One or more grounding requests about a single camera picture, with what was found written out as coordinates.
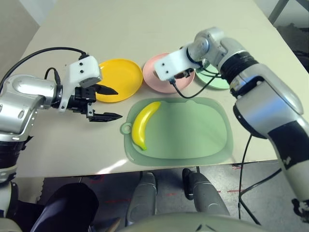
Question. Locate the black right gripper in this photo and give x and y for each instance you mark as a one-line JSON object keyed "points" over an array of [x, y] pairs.
{"points": [[184, 74]]}

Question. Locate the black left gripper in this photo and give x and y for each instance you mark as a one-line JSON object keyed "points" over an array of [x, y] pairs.
{"points": [[83, 99]]}

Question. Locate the yellow toy banana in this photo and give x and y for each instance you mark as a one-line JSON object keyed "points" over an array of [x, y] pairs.
{"points": [[141, 125]]}

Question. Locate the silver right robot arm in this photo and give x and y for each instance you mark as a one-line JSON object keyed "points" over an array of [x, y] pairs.
{"points": [[265, 101]]}

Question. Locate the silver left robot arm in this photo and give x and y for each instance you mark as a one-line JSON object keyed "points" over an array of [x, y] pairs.
{"points": [[24, 96]]}

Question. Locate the mint green plastic plate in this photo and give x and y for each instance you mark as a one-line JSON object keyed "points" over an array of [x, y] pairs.
{"points": [[214, 83]]}

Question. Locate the yellow plastic plate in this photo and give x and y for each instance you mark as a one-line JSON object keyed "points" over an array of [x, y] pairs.
{"points": [[123, 77]]}

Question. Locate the pink plastic plate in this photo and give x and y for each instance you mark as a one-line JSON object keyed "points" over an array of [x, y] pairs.
{"points": [[150, 77]]}

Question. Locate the green cutting board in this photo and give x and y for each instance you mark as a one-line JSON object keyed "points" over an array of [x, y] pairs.
{"points": [[183, 135]]}

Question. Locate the grey left robot leg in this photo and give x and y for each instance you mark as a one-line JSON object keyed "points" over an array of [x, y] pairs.
{"points": [[143, 195]]}

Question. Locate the grey robot leg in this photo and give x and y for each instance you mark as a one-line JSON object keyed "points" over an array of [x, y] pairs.
{"points": [[205, 195], [143, 195]]}

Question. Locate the dark navy rounded object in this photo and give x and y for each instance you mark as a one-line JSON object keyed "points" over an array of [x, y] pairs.
{"points": [[70, 205]]}

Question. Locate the side table with black legs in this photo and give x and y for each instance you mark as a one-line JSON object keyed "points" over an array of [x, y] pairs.
{"points": [[276, 12]]}

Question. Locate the grey right robot leg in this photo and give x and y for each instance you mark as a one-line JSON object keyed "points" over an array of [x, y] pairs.
{"points": [[205, 195]]}

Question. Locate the grey robot torso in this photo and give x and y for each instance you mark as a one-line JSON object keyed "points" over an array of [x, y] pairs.
{"points": [[193, 224]]}

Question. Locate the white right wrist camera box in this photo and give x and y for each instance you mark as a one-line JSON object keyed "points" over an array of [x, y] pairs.
{"points": [[173, 64]]}

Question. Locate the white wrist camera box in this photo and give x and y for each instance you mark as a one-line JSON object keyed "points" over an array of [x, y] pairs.
{"points": [[173, 64], [82, 70]]}

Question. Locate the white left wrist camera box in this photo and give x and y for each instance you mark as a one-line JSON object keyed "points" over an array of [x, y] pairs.
{"points": [[82, 70]]}

